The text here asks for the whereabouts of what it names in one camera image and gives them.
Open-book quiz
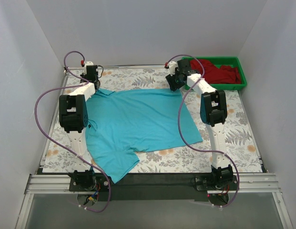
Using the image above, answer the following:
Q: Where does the aluminium front rail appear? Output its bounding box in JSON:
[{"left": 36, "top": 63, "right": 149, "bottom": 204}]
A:
[{"left": 25, "top": 173, "right": 281, "bottom": 194}]

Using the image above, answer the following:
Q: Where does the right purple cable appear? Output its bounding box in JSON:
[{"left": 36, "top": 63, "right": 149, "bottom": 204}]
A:
[{"left": 166, "top": 54, "right": 240, "bottom": 211}]

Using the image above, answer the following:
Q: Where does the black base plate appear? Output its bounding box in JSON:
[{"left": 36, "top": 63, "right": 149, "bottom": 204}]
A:
[{"left": 78, "top": 173, "right": 228, "bottom": 202}]

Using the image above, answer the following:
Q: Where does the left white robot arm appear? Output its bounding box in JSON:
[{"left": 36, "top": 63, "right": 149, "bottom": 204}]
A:
[{"left": 59, "top": 61, "right": 100, "bottom": 191}]

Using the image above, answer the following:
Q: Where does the green plastic bin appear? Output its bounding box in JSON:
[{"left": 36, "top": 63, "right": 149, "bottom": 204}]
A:
[{"left": 189, "top": 56, "right": 247, "bottom": 90}]

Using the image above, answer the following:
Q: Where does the turquoise t shirt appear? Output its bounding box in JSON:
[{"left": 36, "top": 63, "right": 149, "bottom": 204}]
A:
[{"left": 86, "top": 89, "right": 202, "bottom": 182}]

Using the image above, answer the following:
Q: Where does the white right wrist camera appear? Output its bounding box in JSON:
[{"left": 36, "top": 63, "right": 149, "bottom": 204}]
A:
[{"left": 164, "top": 61, "right": 178, "bottom": 75}]

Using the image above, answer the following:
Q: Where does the purple cable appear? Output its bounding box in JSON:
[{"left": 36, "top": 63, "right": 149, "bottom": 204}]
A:
[
  {"left": 34, "top": 51, "right": 112, "bottom": 213},
  {"left": 166, "top": 54, "right": 240, "bottom": 211}
]

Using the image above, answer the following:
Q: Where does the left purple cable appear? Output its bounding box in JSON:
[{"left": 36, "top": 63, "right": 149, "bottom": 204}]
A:
[{"left": 34, "top": 51, "right": 112, "bottom": 213}]

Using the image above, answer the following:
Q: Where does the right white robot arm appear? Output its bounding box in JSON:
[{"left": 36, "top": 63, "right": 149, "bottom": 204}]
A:
[{"left": 164, "top": 59, "right": 234, "bottom": 190}]

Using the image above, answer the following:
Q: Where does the red t shirt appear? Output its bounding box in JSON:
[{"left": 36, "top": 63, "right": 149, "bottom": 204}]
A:
[{"left": 190, "top": 59, "right": 241, "bottom": 84}]

